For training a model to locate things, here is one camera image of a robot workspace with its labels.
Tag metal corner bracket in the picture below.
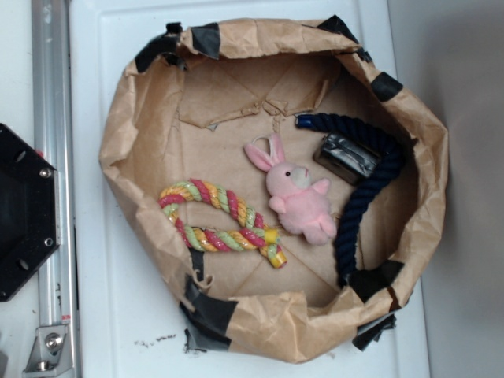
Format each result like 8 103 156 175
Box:
22 324 73 377

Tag aluminium extrusion rail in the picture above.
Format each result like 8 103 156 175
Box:
31 1 82 377

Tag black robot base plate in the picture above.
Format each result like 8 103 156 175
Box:
0 124 58 302

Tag white tray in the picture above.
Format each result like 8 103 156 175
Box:
69 1 430 377

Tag dark blue twisted rope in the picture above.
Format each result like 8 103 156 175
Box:
295 113 406 287

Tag multicolored twisted rope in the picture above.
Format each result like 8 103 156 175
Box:
157 178 288 269

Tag brown paper bag bin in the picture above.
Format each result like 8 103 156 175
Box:
99 17 448 363

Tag pink plush bunny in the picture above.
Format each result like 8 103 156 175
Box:
244 133 337 246

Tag black duct-taped block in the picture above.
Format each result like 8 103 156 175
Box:
313 132 381 186

